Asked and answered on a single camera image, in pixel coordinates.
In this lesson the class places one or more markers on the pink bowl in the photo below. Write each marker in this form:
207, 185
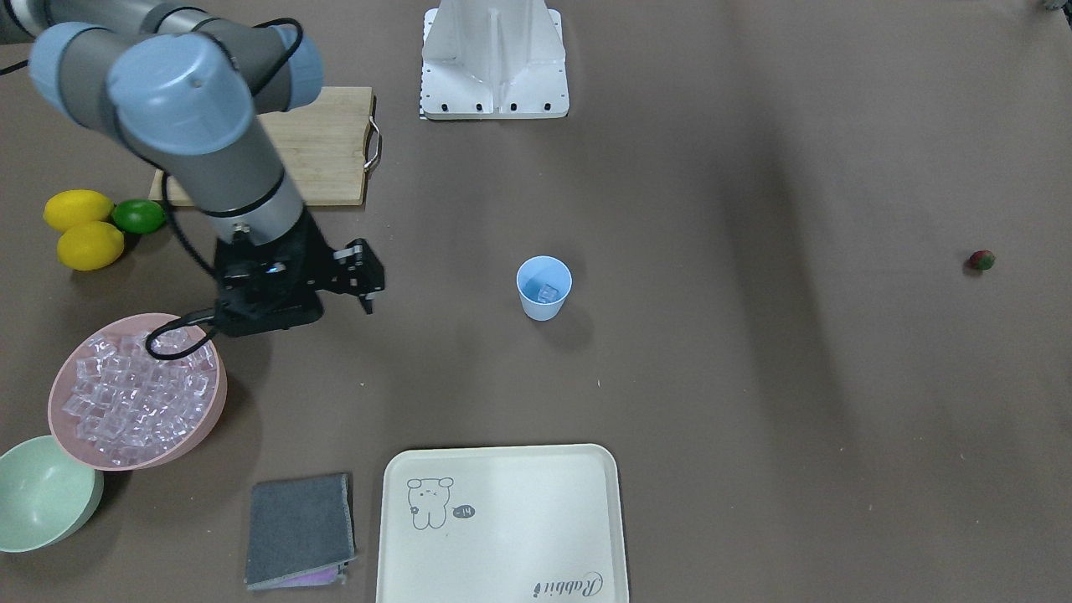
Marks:
201, 410

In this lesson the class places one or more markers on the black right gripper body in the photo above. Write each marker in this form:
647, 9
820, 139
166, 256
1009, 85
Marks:
321, 256

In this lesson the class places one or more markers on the cream rabbit tray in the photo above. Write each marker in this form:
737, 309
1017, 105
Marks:
502, 524

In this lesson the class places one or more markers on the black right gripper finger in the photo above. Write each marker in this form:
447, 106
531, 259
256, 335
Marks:
366, 301

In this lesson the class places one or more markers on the yellow lemon far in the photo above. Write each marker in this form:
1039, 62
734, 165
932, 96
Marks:
74, 207

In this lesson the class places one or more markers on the ice cube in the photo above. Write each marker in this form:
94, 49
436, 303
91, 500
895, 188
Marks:
547, 294

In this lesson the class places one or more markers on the grey folded cloth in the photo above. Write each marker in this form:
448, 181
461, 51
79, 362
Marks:
300, 533

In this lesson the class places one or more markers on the green lime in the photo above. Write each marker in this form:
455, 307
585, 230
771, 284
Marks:
138, 216

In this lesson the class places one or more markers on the mint green bowl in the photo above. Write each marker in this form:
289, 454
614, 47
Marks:
46, 495

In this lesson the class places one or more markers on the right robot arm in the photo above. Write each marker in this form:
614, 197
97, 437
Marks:
183, 90

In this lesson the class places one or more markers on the pile of clear ice cubes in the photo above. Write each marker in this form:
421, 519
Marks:
134, 394

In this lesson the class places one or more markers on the yellow lemon near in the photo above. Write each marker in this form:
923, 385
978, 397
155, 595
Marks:
90, 246

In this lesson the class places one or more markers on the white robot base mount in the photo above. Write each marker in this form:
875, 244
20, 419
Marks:
493, 60

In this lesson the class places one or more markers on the wooden cutting board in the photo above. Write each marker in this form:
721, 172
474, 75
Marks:
330, 147

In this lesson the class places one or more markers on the red strawberry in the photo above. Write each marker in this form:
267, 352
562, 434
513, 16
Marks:
981, 260

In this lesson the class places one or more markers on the yellow lemon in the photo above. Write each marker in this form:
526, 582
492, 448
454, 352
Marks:
74, 207
90, 246

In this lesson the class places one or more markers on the light blue plastic cup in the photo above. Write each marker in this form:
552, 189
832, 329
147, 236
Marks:
543, 283

